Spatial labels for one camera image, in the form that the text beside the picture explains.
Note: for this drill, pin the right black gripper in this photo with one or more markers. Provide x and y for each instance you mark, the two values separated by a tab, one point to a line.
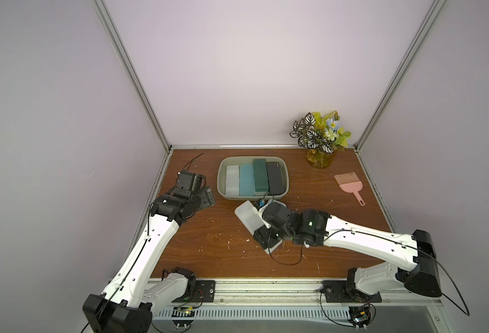
265	235

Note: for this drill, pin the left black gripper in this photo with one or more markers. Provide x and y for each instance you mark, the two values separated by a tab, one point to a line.
207	198

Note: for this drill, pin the translucent pencil case front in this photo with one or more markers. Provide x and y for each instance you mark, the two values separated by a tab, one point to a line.
251	218

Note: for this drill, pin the black pencil case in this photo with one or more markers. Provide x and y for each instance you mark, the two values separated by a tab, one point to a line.
275	178

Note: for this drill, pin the dark green pencil case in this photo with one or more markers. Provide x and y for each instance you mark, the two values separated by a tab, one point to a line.
261	183

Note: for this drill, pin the teal silicone pencil case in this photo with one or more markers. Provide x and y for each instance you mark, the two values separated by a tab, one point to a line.
246	180

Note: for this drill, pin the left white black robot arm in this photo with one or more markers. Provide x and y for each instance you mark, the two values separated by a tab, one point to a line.
127	304

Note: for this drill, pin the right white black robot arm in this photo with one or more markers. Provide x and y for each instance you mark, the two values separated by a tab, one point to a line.
407	260

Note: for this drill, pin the grey-green plastic storage box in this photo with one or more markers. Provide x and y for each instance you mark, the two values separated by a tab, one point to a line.
239	160

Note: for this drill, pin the pink comb brush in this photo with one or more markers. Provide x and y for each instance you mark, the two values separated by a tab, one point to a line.
351	184

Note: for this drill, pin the artificial plant in vase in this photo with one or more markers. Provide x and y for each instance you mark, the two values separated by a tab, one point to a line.
322	136

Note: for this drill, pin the right circuit board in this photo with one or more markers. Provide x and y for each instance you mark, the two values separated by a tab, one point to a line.
359	317

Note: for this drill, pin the circuit board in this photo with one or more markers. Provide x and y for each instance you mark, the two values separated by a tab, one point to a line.
359	317
183	318

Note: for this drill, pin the left circuit board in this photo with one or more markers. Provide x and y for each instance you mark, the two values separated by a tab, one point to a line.
183	318

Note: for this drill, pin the aluminium front rail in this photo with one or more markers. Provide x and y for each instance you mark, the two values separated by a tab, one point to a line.
296	292

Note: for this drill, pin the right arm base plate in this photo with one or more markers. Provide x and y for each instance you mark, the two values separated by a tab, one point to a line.
342	291

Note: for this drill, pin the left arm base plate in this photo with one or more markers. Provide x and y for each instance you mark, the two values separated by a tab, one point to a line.
199	291

